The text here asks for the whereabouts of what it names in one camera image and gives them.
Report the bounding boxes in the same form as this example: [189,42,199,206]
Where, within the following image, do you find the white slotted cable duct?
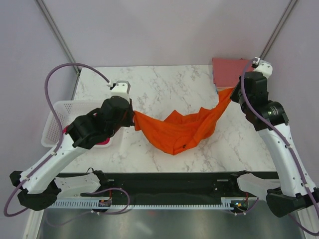
[49,198,247,210]

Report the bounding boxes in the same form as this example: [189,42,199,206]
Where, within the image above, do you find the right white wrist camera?
[252,57,273,79]

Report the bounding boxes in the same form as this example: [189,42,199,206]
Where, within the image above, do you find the aluminium frame post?
[35,0,76,63]
[260,0,299,59]

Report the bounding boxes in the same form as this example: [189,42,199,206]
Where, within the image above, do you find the white plastic basket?
[40,100,113,148]

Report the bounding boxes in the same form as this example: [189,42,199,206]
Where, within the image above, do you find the magenta t-shirt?
[62,125,110,145]

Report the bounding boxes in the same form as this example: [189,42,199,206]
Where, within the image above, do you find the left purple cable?
[3,62,110,217]

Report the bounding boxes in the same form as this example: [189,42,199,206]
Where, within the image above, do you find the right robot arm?
[228,71,319,218]

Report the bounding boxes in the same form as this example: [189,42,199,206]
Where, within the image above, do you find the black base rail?
[54,171,280,206]

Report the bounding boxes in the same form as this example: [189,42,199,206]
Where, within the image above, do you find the right aluminium frame post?
[260,0,299,59]

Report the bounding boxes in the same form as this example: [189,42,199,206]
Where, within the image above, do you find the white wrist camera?
[108,80,131,102]
[252,57,273,79]

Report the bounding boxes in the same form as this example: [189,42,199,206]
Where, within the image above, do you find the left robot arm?
[10,96,134,211]

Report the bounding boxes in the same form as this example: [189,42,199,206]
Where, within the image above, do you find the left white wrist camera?
[108,80,131,102]

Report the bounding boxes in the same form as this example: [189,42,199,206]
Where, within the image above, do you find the left aluminium frame post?
[35,0,76,63]

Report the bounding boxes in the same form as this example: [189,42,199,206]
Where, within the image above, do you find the folded pink t-shirt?
[212,58,249,90]

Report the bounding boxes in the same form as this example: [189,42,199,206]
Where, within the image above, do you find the orange t-shirt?
[133,88,234,155]

